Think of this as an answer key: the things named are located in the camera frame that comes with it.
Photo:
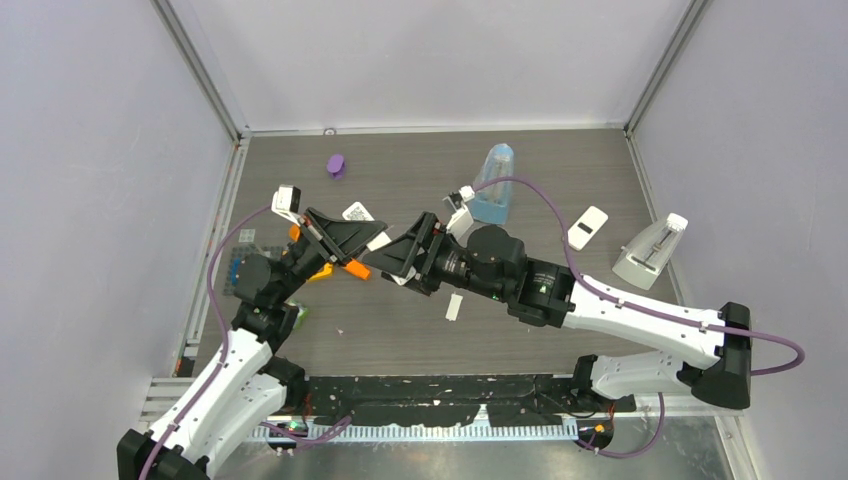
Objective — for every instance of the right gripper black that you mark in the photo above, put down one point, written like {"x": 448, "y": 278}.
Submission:
{"x": 400, "y": 256}

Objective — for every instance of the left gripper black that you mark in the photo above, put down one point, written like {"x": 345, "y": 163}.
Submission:
{"x": 340, "y": 239}

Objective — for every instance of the white battery cover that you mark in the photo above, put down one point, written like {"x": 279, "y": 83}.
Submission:
{"x": 454, "y": 306}

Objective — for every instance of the white remote control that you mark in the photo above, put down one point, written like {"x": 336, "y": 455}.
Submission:
{"x": 358, "y": 212}

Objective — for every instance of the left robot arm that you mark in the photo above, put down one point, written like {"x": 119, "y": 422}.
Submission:
{"x": 246, "y": 382}

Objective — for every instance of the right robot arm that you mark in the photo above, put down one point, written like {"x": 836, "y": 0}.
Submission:
{"x": 701, "y": 351}

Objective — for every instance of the small white remote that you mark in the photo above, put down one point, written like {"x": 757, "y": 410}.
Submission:
{"x": 586, "y": 227}

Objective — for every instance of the yellow tape measure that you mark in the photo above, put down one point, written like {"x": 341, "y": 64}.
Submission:
{"x": 324, "y": 273}

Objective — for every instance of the purple cap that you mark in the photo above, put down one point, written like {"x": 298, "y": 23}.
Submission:
{"x": 336, "y": 166}

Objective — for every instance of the green owl toy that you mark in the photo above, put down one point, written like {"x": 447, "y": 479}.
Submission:
{"x": 302, "y": 314}

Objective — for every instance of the blue lego brick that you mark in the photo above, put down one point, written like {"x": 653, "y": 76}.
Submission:
{"x": 234, "y": 275}

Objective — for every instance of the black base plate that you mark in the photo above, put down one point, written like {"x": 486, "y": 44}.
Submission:
{"x": 448, "y": 400}

